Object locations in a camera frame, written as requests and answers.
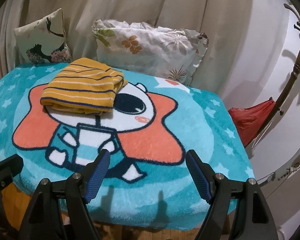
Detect yellow striped knit sweater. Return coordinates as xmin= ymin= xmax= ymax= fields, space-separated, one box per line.
xmin=40 ymin=58 xmax=128 ymax=115

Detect turquoise cartoon star blanket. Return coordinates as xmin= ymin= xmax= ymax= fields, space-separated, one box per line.
xmin=0 ymin=63 xmax=254 ymax=230

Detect red fabric bag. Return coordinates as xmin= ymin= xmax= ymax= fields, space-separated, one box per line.
xmin=228 ymin=98 xmax=275 ymax=147

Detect dancer print cushion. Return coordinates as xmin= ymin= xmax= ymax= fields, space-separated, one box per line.
xmin=14 ymin=8 xmax=71 ymax=64

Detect white floral leaf pillow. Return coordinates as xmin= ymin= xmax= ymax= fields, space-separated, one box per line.
xmin=92 ymin=20 xmax=209 ymax=85

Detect wooden coat rack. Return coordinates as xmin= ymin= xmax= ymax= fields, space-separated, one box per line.
xmin=252 ymin=5 xmax=300 ymax=150

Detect beige curtain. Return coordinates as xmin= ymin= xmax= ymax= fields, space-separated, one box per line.
xmin=0 ymin=0 xmax=251 ymax=98

